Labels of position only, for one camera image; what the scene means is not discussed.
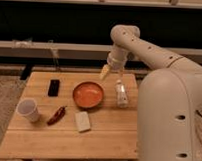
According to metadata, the black rectangular object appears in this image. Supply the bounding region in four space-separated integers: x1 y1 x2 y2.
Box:
48 79 59 96

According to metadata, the clear plastic bottle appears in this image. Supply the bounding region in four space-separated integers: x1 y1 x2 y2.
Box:
115 80 129 108

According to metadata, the white paper cup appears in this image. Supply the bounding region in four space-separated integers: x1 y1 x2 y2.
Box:
16 98 40 123

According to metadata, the orange ceramic bowl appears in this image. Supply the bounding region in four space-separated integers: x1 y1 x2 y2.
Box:
73 81 104 109

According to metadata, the white rectangular block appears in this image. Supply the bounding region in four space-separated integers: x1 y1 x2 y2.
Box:
75 111 91 132

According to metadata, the wooden table board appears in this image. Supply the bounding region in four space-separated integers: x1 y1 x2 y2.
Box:
0 72 137 160

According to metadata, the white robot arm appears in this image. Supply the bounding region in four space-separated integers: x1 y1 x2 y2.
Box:
101 25 202 161

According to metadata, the red chili pepper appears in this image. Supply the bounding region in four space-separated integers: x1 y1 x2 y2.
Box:
47 107 66 125

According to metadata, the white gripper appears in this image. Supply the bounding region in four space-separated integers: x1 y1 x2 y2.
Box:
100 44 129 80

